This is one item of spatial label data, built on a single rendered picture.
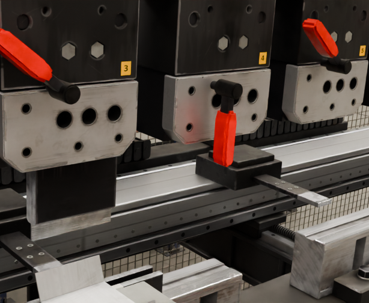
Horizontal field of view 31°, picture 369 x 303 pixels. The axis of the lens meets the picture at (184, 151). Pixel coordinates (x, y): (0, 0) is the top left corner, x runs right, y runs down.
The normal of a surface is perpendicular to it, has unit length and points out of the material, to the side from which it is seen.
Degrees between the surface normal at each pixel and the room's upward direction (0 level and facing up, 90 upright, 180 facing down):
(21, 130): 90
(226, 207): 90
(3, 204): 0
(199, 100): 90
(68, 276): 68
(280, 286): 0
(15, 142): 90
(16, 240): 0
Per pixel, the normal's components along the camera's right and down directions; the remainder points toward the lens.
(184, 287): 0.06, -0.96
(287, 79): -0.77, 0.14
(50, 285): 0.63, -0.12
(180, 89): 0.64, 0.25
